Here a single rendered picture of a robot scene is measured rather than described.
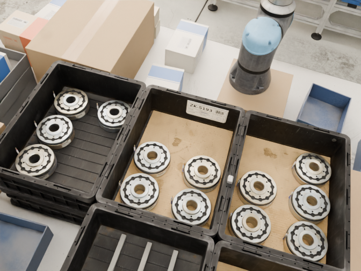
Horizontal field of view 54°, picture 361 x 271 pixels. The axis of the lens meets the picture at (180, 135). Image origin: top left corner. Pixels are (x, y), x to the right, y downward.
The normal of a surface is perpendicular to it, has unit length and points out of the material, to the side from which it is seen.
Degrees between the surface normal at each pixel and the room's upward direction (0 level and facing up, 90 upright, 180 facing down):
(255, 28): 9
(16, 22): 0
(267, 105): 2
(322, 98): 90
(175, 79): 0
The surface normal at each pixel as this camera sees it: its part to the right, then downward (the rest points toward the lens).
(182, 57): -0.31, 0.77
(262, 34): -0.02, -0.47
